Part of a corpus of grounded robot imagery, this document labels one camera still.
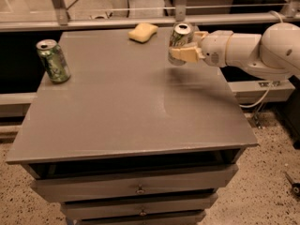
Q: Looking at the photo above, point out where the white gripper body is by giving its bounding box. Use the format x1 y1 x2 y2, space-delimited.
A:
201 30 233 68

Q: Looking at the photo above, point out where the white green 7up can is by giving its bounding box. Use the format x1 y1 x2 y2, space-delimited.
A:
168 22 194 66

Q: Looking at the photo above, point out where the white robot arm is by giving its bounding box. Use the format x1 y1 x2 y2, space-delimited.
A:
168 22 300 82

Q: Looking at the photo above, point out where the yellow sponge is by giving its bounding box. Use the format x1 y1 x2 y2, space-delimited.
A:
127 22 158 43

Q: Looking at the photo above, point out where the green soda can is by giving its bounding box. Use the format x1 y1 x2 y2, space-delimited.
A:
36 39 70 83

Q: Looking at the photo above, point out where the grey drawer cabinet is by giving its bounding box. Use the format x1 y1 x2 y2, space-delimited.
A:
5 26 259 225

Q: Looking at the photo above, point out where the top grey drawer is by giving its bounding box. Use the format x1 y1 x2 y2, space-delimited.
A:
31 164 238 203

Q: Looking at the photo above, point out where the grey drawer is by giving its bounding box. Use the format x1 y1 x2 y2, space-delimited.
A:
80 210 205 225
62 193 218 220
31 164 238 203

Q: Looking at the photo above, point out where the black tool on floor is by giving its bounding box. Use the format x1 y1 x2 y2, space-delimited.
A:
285 172 300 197

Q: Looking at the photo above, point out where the bottom grey drawer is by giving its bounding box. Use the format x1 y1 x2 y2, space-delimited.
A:
80 210 205 225

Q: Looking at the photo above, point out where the middle grey drawer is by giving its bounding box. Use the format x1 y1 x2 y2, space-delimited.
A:
62 193 218 220

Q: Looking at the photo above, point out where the white cable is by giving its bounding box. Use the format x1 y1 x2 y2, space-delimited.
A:
238 10 284 109

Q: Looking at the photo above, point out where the metal railing frame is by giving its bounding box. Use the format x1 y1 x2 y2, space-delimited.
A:
0 0 300 32

